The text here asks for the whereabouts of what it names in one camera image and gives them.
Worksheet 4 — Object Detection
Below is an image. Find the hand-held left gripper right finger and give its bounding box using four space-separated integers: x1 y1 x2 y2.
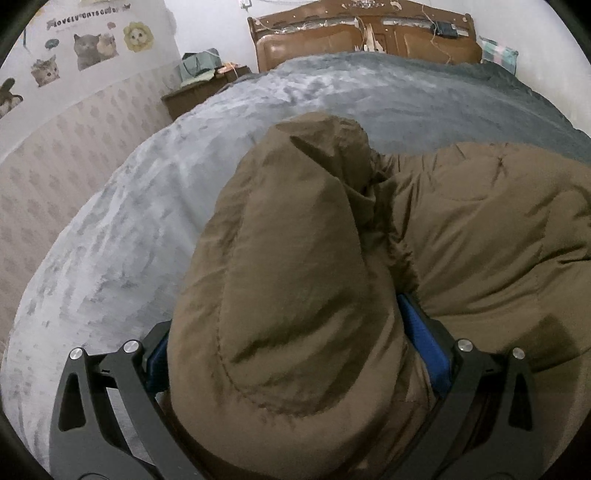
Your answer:
392 294 539 480

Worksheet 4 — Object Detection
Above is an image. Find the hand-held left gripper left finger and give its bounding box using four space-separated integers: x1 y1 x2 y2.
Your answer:
48 320 205 480

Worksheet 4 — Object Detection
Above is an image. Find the brown padded jacket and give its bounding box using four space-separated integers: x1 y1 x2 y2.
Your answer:
164 111 591 480

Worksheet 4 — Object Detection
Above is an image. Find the grey plush blanket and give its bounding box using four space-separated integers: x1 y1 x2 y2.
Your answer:
0 51 591 474

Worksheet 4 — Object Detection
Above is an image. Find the dark wooden nightstand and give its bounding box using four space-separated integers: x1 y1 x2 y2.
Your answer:
161 65 253 122

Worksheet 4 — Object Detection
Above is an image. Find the checkered cloth by bed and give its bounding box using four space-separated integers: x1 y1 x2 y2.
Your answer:
478 36 519 73

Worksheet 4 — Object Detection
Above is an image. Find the pale green bag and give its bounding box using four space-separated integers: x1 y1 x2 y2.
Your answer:
178 48 223 89

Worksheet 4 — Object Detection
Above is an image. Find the brown wooden headboard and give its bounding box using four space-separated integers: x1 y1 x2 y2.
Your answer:
247 0 484 73

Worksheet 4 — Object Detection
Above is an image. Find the dark cat wall sticker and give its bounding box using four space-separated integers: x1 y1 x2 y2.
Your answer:
0 78 24 119

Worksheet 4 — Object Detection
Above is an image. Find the tabby kitten wall sticker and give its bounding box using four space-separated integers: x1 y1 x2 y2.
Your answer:
30 54 62 88

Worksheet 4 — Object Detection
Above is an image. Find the grey cats wall sticker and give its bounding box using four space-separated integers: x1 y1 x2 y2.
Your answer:
73 32 120 71

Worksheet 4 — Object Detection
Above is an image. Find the yellow lion wall sticker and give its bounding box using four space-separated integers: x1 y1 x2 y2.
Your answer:
123 21 153 53

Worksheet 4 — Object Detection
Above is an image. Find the lettering wall sticker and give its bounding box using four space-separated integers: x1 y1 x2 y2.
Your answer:
45 6 119 29

